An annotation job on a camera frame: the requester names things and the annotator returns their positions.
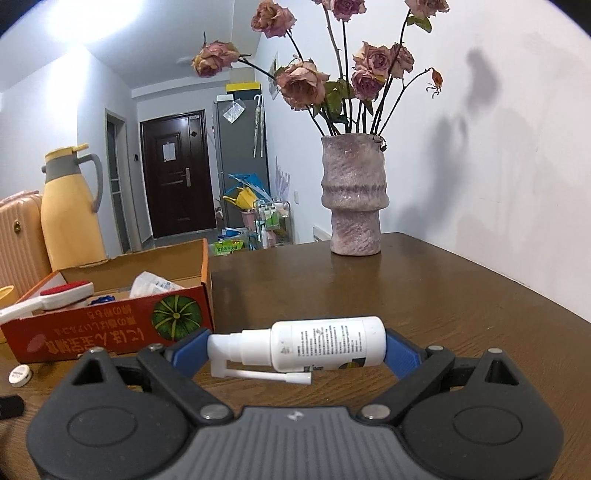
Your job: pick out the yellow black box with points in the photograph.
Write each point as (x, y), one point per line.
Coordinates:
(244, 87)

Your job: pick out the clear plastic bag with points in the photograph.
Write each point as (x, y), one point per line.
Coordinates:
(232, 112)

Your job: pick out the white paper notice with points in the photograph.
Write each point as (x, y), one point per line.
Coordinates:
(169, 151)

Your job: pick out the orange cardboard box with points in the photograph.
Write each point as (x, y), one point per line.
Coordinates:
(92, 330)

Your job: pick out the small blue object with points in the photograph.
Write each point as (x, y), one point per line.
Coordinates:
(100, 300)

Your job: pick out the bright ceiling light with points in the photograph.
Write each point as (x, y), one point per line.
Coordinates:
(104, 16)

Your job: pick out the white folded umbrella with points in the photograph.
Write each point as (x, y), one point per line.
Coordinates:
(258, 124)

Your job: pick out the pink ribbed suitcase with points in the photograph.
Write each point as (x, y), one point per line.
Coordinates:
(23, 249)

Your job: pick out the pink bucket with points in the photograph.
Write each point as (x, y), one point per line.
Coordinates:
(248, 219)

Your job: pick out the pink stone vase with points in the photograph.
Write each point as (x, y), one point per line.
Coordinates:
(353, 194)

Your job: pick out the grey side door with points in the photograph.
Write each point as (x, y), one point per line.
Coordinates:
(115, 184)

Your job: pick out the grey refrigerator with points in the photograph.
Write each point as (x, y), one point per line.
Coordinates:
(235, 152)

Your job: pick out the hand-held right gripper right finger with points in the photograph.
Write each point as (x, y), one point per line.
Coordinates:
(404, 357)

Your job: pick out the white round container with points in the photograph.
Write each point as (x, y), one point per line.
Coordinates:
(20, 374)

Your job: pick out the green packet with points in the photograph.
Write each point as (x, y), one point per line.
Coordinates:
(230, 247)

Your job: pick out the white green bottle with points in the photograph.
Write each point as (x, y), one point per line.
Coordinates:
(276, 219)
(268, 219)

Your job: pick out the yellow plastic object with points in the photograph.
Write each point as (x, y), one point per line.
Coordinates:
(244, 198)

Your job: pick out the framed wall picture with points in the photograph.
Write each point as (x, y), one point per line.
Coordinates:
(273, 90)

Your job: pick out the yellow thermos jug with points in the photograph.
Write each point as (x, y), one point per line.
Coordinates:
(69, 221)

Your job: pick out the white red lint brush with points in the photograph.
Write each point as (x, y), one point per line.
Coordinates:
(64, 293)

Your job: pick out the dark brown entrance door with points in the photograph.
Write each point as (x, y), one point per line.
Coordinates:
(175, 198)

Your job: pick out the bunch of dried roses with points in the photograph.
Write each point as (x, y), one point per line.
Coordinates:
(302, 83)

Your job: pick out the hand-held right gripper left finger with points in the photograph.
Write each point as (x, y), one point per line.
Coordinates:
(189, 353)

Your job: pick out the crumpled plastic packet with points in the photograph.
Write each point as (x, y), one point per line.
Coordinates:
(152, 282)

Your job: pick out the small black object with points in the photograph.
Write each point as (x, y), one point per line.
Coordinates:
(10, 407)

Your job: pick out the yellow mug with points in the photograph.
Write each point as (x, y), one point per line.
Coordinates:
(7, 307)

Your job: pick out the white spray bottle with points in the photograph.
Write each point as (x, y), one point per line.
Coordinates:
(323, 344)

